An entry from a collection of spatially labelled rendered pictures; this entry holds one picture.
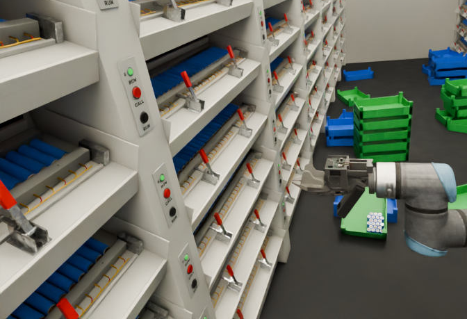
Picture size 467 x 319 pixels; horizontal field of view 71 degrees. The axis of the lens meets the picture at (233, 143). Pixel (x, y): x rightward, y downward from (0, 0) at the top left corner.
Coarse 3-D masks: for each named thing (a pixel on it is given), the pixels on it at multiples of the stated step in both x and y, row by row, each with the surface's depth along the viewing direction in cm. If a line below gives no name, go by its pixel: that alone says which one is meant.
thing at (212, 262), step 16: (256, 144) 126; (272, 160) 126; (256, 176) 118; (256, 192) 110; (224, 208) 101; (240, 208) 102; (224, 224) 95; (240, 224) 97; (208, 256) 85; (224, 256) 86; (208, 272) 81; (208, 288) 78
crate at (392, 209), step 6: (336, 198) 181; (336, 204) 169; (390, 204) 174; (396, 204) 166; (336, 210) 171; (390, 210) 170; (396, 210) 158; (390, 216) 161; (396, 216) 160; (396, 222) 162
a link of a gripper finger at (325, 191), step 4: (308, 188) 87; (312, 188) 86; (316, 188) 86; (320, 188) 85; (324, 188) 85; (328, 188) 84; (312, 192) 86; (316, 192) 85; (320, 192) 84; (324, 192) 84; (328, 192) 84; (332, 192) 84; (336, 192) 85
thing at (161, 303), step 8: (152, 296) 70; (152, 304) 69; (160, 304) 70; (168, 304) 69; (176, 304) 68; (144, 312) 70; (152, 312) 68; (160, 312) 68; (168, 312) 69; (176, 312) 69; (184, 312) 68
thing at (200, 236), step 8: (248, 160) 121; (256, 160) 124; (240, 168) 116; (240, 176) 112; (232, 184) 107; (224, 192) 104; (232, 192) 107; (224, 200) 101; (216, 208) 97; (208, 216) 94; (208, 224) 91; (200, 232) 88; (200, 240) 87; (208, 240) 88; (200, 248) 86
